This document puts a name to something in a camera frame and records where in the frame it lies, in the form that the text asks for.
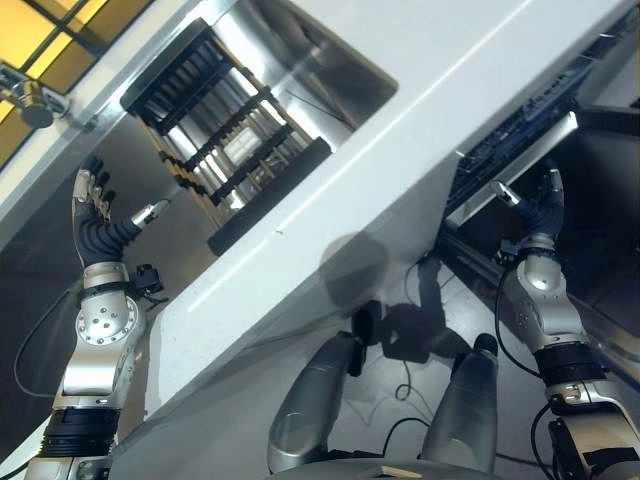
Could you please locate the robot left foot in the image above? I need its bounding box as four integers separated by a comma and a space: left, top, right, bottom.
351, 298, 387, 347

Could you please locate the dishwasher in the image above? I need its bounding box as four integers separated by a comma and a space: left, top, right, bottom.
437, 0, 640, 386

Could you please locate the dishwasher rack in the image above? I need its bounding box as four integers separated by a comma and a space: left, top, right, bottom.
452, 9, 640, 174

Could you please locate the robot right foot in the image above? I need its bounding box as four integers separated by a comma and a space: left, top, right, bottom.
473, 333, 500, 357

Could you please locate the robot leg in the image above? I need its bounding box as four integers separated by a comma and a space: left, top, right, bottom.
267, 329, 369, 476
421, 349, 500, 474

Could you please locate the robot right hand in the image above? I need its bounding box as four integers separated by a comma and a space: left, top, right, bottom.
490, 159, 567, 241

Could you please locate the chrome faucet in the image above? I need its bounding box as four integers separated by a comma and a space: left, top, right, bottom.
0, 61, 99, 132

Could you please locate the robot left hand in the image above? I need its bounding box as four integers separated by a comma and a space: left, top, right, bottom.
71, 155, 173, 269

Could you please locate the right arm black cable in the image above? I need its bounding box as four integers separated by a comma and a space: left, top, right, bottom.
494, 262, 544, 380

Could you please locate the white plate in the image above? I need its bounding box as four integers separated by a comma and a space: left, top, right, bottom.
222, 127, 266, 162

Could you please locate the robot left leg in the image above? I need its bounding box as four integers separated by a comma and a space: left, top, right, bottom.
267, 329, 369, 476

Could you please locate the black floor cable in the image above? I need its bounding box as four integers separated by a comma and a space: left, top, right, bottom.
383, 357, 437, 454

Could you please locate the window with dark frame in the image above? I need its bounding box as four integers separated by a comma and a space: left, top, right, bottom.
0, 0, 157, 172

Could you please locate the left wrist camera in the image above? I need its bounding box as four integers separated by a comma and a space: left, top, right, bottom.
128, 262, 167, 303

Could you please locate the stainless steel sink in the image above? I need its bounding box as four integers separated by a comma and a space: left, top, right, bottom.
119, 0, 401, 257

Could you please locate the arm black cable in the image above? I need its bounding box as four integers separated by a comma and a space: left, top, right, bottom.
494, 262, 544, 380
13, 284, 86, 401

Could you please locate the black dish rack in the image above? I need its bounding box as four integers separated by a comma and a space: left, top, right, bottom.
120, 18, 335, 257

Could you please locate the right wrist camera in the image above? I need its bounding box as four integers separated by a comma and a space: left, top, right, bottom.
495, 238, 522, 265

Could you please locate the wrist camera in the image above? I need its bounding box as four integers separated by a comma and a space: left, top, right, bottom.
495, 238, 522, 265
128, 262, 167, 303

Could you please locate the robot right leg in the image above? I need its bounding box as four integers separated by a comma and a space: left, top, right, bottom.
421, 349, 500, 474

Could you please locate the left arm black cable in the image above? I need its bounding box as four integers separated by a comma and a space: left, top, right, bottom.
13, 284, 86, 401

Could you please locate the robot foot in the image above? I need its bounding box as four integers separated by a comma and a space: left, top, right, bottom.
473, 333, 500, 357
351, 298, 387, 347

